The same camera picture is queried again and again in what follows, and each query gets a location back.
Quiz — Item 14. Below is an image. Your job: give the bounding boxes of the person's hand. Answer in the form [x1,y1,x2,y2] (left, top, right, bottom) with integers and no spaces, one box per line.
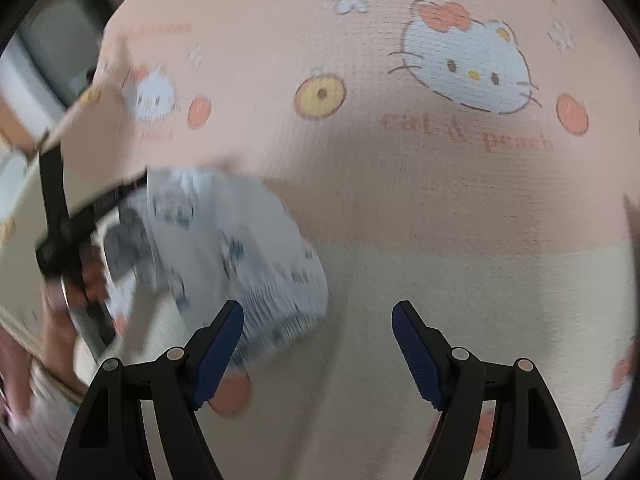
[1,255,107,418]

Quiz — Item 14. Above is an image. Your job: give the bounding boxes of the pink cream cartoon bed sheet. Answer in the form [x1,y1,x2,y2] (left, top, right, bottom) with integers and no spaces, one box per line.
[1,0,639,479]

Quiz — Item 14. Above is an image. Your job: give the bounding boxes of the light blue printed baby garment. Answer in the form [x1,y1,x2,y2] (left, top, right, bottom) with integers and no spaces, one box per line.
[103,169,329,370]

